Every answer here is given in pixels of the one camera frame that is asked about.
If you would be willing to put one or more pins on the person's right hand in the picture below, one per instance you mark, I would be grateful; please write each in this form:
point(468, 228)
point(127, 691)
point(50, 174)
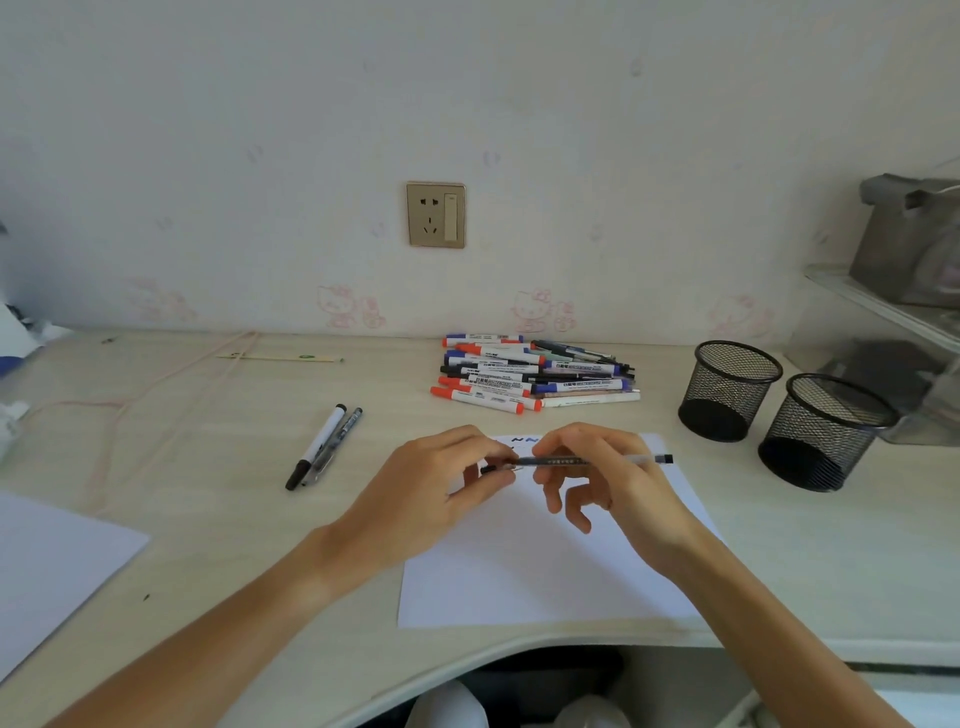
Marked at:
point(637, 502)

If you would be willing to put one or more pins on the person's left hand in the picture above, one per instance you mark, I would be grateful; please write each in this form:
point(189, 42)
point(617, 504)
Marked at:
point(412, 502)

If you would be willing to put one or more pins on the clear slim pen black cap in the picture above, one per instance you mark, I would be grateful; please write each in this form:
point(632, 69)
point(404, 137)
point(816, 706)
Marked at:
point(649, 459)

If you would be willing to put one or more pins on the dark slim pen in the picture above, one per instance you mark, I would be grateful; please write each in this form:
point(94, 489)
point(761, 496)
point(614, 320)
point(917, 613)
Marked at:
point(349, 424)

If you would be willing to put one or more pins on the black cap whiteboard marker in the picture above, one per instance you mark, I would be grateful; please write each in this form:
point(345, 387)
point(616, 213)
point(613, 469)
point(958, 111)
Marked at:
point(319, 442)

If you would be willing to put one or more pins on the white paper sheet with squiggles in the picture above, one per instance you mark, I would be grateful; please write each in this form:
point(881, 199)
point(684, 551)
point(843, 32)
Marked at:
point(525, 585)

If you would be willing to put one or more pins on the black mesh cup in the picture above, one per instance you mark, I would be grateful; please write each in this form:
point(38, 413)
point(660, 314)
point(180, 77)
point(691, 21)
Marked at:
point(821, 439)
point(727, 394)

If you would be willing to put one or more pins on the pile of assorted pens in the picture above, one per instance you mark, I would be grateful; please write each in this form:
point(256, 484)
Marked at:
point(495, 386)

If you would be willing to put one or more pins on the person's left forearm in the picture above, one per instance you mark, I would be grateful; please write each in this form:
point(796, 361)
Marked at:
point(210, 652)

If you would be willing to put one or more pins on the person's right forearm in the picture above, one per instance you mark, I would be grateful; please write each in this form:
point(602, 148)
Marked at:
point(772, 645)

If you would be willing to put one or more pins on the paper-wrapped chopsticks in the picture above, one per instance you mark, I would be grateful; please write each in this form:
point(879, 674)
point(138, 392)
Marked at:
point(285, 358)

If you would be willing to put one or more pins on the light wooden table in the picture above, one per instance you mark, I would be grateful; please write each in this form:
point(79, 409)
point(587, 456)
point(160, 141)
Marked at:
point(187, 465)

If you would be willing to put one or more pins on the clear acrylic rack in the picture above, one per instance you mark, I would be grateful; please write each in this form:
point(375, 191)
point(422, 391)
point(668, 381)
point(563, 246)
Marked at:
point(885, 307)

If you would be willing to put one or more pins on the blank white paper sheet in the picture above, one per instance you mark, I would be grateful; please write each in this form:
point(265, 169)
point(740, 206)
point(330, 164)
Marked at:
point(52, 577)

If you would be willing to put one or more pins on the crumpled white tissue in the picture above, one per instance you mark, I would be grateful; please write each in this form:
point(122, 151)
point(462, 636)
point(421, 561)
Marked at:
point(11, 431)

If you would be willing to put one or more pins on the blue item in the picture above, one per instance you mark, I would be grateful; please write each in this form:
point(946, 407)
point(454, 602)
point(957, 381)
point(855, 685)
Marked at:
point(7, 367)

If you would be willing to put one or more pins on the white plastic bag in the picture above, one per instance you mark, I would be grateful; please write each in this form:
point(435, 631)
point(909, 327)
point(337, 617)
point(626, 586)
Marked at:
point(19, 337)

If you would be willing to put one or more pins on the gold wall socket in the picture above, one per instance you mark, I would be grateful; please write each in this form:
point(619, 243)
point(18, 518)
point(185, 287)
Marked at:
point(426, 217)

